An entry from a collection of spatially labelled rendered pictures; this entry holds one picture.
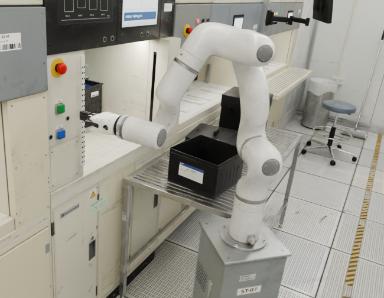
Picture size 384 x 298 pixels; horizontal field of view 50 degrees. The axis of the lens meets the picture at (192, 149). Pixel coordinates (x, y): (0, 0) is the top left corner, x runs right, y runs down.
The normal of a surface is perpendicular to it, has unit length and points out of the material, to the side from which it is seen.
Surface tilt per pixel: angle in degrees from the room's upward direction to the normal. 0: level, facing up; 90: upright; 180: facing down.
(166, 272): 0
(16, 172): 90
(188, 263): 0
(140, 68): 90
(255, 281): 90
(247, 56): 96
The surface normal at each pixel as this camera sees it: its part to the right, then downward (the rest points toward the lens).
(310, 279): 0.10, -0.92
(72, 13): 0.89, 0.26
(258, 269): 0.32, 0.40
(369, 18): -0.44, 0.30
